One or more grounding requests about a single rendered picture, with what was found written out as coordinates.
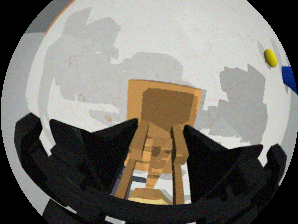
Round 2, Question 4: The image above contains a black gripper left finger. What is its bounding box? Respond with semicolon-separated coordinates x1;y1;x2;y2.
49;117;138;194

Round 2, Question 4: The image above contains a blue cup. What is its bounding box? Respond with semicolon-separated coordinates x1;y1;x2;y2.
281;65;297;93

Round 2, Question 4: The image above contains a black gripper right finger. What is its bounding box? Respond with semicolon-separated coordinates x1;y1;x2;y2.
184;125;263;202

